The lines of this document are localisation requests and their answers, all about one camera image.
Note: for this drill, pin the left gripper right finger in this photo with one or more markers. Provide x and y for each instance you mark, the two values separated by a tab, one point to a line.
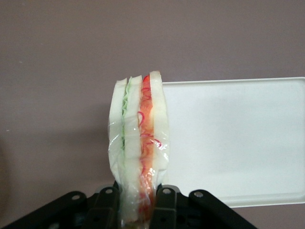
166	210

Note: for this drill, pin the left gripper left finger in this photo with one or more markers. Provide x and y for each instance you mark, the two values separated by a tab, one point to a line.
102	210

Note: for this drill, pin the triangular sandwich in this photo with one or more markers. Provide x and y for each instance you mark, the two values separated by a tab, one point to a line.
133	133

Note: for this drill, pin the cream plastic serving tray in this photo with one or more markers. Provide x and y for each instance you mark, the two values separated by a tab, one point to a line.
238	143

